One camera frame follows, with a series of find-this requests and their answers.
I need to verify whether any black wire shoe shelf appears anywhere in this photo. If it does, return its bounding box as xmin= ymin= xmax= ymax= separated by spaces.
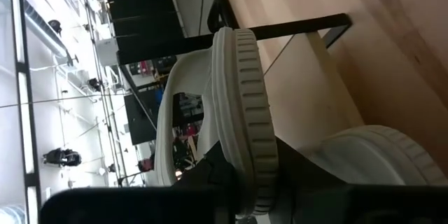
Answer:
xmin=117 ymin=13 xmax=353 ymax=77

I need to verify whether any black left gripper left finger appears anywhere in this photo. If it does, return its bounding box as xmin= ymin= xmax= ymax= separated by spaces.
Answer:
xmin=181 ymin=141 xmax=242 ymax=224

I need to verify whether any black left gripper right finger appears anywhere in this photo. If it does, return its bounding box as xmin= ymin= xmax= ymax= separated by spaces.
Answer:
xmin=269 ymin=138 xmax=347 ymax=224

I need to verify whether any light grey slide sandal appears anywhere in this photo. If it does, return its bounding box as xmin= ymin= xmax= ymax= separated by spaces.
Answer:
xmin=300 ymin=125 xmax=448 ymax=186
xmin=153 ymin=27 xmax=280 ymax=217

